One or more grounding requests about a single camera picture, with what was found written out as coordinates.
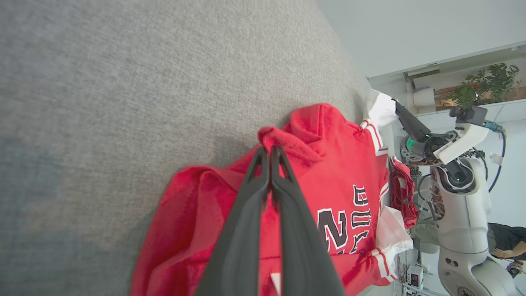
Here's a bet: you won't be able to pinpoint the green leafy potted plant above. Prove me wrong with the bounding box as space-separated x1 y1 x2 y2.
450 62 521 109

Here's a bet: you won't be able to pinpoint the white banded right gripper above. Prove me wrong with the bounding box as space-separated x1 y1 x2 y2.
392 99 490 166

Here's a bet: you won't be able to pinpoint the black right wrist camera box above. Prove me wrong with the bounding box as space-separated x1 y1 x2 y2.
449 105 489 127

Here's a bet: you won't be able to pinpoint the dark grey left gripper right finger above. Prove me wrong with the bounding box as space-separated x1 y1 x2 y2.
271 146 346 296

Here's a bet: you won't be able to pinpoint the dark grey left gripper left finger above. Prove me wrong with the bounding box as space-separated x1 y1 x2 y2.
195 146 272 296

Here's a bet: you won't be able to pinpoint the seated person in black shirt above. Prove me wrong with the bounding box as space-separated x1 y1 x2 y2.
411 221 526 273

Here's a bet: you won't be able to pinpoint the white cylinder roll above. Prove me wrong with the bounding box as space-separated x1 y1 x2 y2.
412 87 436 108

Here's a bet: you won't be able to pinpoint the red basketball shorts white trim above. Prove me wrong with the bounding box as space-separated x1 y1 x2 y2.
388 156 418 229

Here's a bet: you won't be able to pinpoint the red t-shirt white sleeves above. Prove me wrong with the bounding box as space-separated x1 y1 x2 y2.
130 89 414 296

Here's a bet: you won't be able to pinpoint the white box with red display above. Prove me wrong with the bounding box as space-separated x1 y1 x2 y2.
404 265 424 291

